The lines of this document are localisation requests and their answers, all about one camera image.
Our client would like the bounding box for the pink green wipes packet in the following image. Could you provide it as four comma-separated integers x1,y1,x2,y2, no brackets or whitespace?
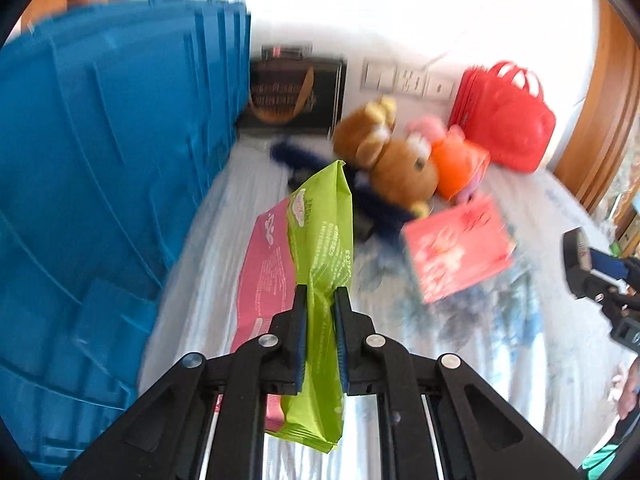
230,160,355,453

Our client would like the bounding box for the dark blue bottle brush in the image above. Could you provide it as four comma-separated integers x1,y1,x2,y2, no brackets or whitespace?
270,142,416,246

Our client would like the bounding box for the black gift box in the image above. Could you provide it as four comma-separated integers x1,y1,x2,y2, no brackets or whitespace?
239,56,348,136

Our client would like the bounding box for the white wall light switch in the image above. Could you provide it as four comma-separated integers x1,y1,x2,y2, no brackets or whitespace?
361,60,398,93

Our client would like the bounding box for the red toy suitcase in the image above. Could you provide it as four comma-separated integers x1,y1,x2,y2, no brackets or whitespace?
447,61,557,175

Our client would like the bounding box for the grey clip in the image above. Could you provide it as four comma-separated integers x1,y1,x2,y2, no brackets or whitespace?
261,42,312,60

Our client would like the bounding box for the pink tissue pack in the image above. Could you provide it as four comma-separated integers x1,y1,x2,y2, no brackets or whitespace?
402,194,516,305

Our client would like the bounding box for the blue plastic crate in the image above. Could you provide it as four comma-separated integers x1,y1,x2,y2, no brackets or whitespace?
0,0,252,478

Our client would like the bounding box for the brown bear plush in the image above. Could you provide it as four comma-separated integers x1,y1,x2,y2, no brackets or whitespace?
332,96,441,218

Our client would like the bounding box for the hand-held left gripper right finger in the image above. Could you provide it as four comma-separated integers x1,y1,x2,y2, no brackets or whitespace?
332,286,581,480

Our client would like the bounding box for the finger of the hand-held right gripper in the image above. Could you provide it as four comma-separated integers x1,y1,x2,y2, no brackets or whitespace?
590,250,632,286
562,227,603,302

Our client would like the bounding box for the white wall outlet plate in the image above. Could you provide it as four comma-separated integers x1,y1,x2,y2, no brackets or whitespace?
424,72,457,102

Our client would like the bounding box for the white wall socket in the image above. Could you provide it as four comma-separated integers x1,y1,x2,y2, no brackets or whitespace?
395,64,428,97

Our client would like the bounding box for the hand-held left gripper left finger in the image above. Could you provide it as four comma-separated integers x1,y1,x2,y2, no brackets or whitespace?
62,284,308,480

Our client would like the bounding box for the pink pig plush orange dress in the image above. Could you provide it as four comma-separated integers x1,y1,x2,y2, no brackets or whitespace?
406,115,492,201

